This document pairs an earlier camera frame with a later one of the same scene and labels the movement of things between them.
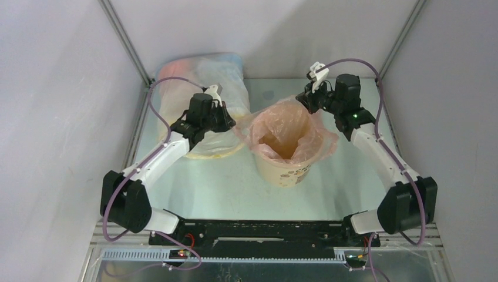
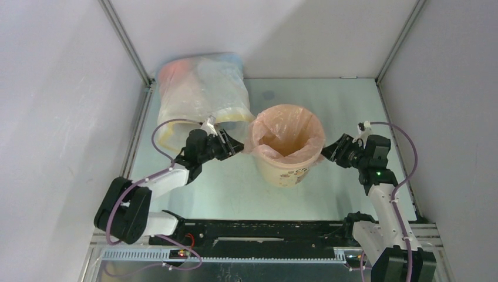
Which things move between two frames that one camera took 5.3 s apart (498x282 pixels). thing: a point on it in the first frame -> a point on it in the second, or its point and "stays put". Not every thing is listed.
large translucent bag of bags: [181, 76] stays put
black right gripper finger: [310, 100] -> [340, 151]
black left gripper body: [214, 122] -> [211, 151]
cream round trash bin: [281, 175] stays put
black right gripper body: [308, 100] -> [342, 150]
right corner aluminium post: [420, 4] stays put
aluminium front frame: [108, 260] stays put
